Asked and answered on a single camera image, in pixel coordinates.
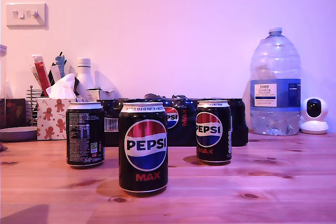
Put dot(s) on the black Pepsi Max can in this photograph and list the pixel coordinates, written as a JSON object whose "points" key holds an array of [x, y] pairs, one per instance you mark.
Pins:
{"points": [[214, 153], [84, 140], [143, 171]]}

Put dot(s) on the black Pepsi Max multipack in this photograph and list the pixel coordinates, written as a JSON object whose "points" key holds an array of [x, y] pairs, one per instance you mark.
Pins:
{"points": [[181, 134]]}

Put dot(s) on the small white carton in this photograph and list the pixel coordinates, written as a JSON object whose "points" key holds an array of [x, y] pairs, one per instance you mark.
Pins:
{"points": [[99, 95]]}

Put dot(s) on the white flask bottle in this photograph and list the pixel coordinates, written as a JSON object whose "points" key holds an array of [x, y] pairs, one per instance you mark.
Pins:
{"points": [[84, 74]]}

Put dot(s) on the blue white packet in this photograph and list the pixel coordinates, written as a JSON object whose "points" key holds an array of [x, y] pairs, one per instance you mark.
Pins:
{"points": [[61, 64]]}

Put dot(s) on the large clear water bottle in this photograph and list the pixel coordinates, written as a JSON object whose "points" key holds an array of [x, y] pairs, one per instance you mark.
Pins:
{"points": [[275, 64]]}

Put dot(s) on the white sachet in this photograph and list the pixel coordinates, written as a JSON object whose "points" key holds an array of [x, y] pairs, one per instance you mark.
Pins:
{"points": [[55, 75]]}

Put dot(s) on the gingerbread print tissue box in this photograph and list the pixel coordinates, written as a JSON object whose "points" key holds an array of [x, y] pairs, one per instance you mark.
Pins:
{"points": [[51, 121]]}

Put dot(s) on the red white tube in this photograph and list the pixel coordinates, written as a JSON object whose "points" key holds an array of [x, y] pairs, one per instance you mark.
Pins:
{"points": [[42, 74]]}

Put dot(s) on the dark patterned box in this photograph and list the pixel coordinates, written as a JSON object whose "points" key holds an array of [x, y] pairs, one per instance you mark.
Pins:
{"points": [[15, 112]]}

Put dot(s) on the grey plate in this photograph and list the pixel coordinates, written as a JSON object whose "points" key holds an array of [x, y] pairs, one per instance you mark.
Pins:
{"points": [[17, 133]]}

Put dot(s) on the small white round camera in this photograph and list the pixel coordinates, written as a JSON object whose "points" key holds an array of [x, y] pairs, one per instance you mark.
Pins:
{"points": [[313, 123]]}

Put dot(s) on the white wall switch plate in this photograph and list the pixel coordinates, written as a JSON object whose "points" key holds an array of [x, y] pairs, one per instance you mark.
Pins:
{"points": [[26, 14]]}

